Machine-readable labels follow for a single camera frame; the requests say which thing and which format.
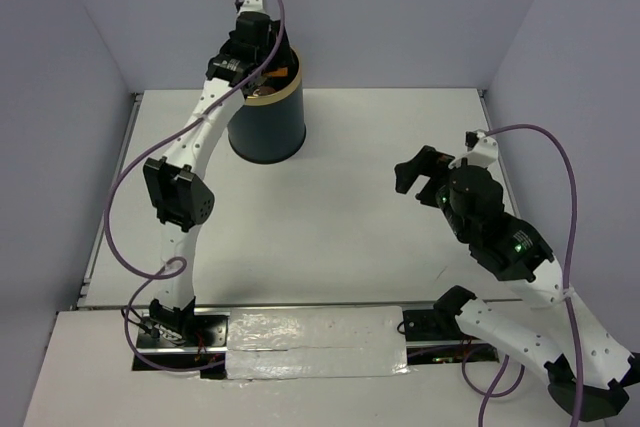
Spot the small orange juice bottle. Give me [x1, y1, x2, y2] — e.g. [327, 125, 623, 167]
[264, 67, 289, 82]

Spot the orange bottle with white label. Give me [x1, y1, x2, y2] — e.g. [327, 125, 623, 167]
[250, 86, 277, 99]

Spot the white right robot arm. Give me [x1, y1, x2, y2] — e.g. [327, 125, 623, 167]
[394, 146, 639, 422]

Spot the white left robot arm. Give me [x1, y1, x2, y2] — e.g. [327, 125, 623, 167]
[143, 11, 306, 346]

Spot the dark bin with gold rim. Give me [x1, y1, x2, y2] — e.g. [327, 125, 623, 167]
[228, 48, 307, 164]

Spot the silver foil tape patch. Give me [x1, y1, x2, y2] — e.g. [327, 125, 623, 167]
[225, 306, 409, 380]

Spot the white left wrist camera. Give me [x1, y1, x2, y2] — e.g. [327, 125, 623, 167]
[236, 0, 266, 15]

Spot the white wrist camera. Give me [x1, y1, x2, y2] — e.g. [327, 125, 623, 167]
[448, 130, 499, 170]
[236, 0, 266, 15]

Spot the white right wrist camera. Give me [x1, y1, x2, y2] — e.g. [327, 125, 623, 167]
[448, 130, 499, 170]

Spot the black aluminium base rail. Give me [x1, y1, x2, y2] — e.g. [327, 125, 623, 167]
[129, 308, 499, 379]

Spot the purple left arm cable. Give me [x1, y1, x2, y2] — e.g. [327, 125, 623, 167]
[103, 0, 286, 374]

